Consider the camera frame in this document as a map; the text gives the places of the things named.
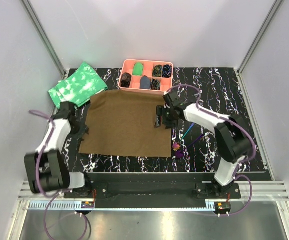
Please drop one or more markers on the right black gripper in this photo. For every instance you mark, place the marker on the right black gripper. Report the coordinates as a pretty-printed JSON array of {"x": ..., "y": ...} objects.
[{"x": 160, "y": 111}]

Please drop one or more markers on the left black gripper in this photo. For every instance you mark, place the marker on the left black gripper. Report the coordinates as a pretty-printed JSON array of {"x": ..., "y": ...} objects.
[{"x": 82, "y": 130}]

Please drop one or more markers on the brown cloth napkin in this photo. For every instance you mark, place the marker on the brown cloth napkin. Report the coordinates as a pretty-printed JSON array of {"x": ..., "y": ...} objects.
[{"x": 122, "y": 123}]

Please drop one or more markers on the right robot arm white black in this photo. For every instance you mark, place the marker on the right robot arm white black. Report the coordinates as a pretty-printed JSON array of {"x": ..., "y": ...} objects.
[{"x": 234, "y": 144}]

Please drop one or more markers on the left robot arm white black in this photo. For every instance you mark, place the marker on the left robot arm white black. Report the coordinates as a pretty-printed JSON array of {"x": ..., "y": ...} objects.
[{"x": 45, "y": 167}]

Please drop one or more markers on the black patterned rolled cloth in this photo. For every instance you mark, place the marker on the black patterned rolled cloth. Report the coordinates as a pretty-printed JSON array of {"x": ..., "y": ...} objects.
[{"x": 155, "y": 85}]

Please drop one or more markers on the blue grey rolled cloth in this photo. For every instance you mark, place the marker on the blue grey rolled cloth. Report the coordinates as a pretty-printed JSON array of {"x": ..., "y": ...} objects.
[{"x": 145, "y": 83}]

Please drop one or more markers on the black marble pattern mat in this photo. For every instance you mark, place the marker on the black marble pattern mat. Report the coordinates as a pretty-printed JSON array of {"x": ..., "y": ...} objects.
[{"x": 152, "y": 164}]

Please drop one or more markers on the pink compartment tray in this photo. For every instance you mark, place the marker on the pink compartment tray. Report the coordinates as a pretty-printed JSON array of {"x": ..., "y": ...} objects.
[{"x": 166, "y": 83}]

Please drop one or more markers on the green white patterned cloth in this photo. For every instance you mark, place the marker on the green white patterned cloth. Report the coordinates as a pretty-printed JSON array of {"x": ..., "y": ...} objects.
[{"x": 79, "y": 87}]

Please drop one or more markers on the black multicolour rolled cloth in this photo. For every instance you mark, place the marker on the black multicolour rolled cloth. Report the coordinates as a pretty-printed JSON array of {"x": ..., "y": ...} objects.
[{"x": 157, "y": 71}]

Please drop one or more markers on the black blue rolled cloth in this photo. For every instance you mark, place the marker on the black blue rolled cloth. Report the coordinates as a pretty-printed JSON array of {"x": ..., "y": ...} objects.
[{"x": 167, "y": 71}]

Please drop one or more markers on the dark brown rolled cloth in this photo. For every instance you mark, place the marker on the dark brown rolled cloth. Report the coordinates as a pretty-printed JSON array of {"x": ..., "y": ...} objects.
[{"x": 125, "y": 80}]

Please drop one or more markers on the green rolled cloth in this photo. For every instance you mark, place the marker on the green rolled cloth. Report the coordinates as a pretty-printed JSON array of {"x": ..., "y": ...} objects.
[{"x": 138, "y": 69}]

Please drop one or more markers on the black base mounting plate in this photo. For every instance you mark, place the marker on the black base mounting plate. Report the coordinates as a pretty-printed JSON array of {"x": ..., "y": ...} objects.
[{"x": 154, "y": 190}]

